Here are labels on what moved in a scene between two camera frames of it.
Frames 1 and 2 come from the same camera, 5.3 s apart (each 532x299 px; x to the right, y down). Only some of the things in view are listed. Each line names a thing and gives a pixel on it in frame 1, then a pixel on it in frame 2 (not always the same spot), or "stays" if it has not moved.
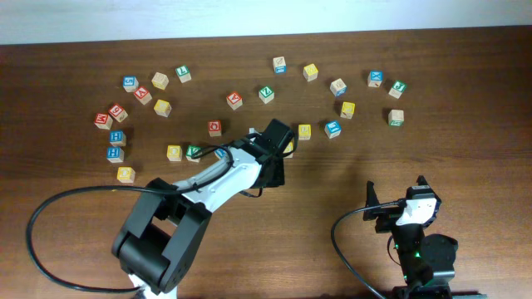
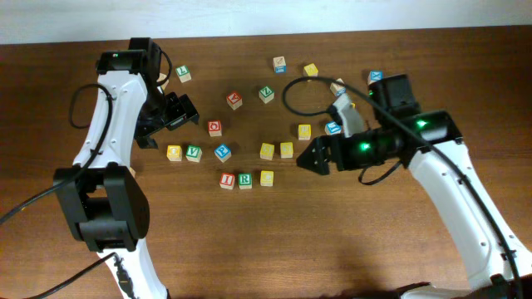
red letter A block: [234, 100] stays
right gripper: [388, 217] → [322, 144]
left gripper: [279, 176] → [183, 111]
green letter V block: [192, 149] stays
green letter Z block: [266, 94] stays
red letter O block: [214, 128] stays
